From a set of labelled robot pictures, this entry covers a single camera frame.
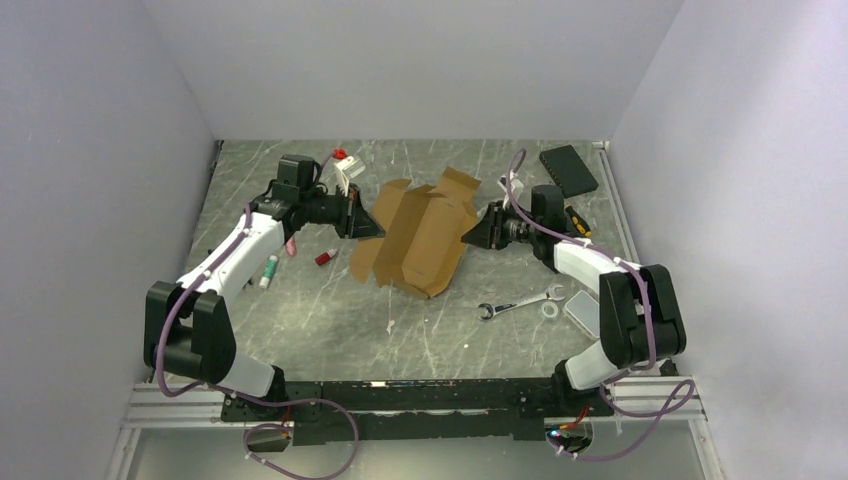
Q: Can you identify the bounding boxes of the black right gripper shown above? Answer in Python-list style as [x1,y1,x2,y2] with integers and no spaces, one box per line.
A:
[461,201,541,251]

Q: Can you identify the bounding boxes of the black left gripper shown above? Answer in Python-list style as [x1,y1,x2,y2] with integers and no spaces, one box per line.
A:
[301,183,386,240]

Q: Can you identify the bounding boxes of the red small bottle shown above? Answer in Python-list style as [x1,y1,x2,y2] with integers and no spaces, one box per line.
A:
[314,248,338,266]

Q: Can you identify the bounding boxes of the brown cardboard paper box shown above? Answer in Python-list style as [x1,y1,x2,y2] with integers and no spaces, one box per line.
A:
[349,167,481,299]

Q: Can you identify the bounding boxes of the pink tube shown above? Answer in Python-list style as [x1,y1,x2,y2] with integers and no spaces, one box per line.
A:
[285,237,297,257]

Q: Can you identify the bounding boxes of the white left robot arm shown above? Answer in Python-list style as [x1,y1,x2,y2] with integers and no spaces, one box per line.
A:
[143,150,385,420]

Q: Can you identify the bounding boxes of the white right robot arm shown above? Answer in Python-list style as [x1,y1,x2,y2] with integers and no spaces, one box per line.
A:
[461,185,687,415]

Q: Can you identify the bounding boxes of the black flat box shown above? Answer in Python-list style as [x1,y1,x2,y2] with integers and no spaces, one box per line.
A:
[538,145,599,198]

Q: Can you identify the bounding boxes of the silver combination wrench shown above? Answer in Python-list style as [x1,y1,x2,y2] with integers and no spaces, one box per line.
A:
[478,284,565,322]

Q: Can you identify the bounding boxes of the clear tape roll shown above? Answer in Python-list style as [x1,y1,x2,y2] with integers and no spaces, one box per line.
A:
[540,300,560,319]

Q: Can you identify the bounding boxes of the yellow black screwdriver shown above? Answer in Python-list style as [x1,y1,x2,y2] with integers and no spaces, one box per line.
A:
[565,204,592,238]

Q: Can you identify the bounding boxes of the green white tube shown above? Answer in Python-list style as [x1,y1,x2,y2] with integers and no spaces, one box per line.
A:
[258,255,280,289]

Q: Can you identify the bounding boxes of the clear plastic lid case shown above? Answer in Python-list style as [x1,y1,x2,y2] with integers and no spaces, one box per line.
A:
[564,290,600,339]

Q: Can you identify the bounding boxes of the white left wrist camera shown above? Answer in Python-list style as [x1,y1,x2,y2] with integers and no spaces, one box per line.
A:
[331,148,366,193]

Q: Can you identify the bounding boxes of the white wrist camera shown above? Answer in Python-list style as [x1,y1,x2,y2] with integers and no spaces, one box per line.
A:
[331,148,366,193]
[499,171,524,208]

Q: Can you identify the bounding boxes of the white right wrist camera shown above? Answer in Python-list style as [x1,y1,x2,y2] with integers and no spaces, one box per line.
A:
[499,171,524,208]

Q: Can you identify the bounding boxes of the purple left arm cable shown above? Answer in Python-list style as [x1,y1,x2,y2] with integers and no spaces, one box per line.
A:
[152,201,362,480]

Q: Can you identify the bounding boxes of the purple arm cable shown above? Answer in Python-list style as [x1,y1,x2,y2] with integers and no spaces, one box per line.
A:
[152,201,362,480]
[500,148,697,464]

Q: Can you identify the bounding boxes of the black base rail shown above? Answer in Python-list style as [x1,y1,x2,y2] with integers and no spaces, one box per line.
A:
[221,377,612,446]

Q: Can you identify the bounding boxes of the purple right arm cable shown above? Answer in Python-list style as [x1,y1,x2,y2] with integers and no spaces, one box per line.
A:
[500,148,697,464]

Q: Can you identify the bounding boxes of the aluminium frame rail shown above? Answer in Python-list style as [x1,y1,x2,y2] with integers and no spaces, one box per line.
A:
[106,376,726,479]

